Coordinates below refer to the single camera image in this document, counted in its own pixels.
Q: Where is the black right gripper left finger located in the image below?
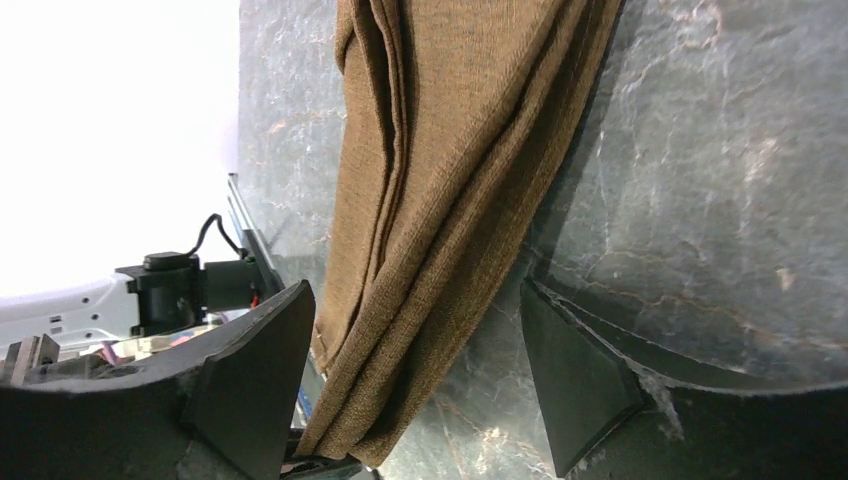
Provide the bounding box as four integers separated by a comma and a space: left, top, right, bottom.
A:
1, 281, 315, 479

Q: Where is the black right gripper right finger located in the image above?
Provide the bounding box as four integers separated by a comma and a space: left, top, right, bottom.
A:
520, 279, 847, 479

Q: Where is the brown cloth napkin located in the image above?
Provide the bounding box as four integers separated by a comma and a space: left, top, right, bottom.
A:
297, 1, 620, 466

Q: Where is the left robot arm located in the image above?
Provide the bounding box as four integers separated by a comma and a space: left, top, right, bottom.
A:
1, 229, 283, 354

